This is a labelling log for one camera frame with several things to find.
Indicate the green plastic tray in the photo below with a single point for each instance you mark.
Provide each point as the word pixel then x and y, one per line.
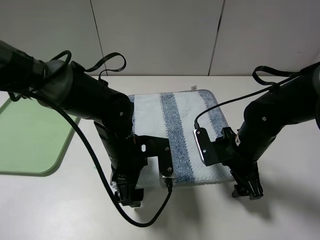
pixel 33 139

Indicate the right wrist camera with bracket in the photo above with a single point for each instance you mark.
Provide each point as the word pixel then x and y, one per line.
pixel 215 152

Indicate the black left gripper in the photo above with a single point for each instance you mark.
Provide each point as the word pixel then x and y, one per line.
pixel 127 162

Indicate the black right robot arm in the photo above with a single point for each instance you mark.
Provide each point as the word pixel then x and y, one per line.
pixel 292 97

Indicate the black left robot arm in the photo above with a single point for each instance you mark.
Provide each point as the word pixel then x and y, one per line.
pixel 66 86

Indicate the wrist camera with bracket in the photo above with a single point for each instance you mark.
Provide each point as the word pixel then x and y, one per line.
pixel 157 162
pixel 215 152

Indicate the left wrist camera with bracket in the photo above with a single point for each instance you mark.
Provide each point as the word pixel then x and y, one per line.
pixel 157 162

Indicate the blue white striped towel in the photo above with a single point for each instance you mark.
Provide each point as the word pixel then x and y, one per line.
pixel 171 115

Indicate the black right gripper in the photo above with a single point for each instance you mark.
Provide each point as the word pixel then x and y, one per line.
pixel 245 172

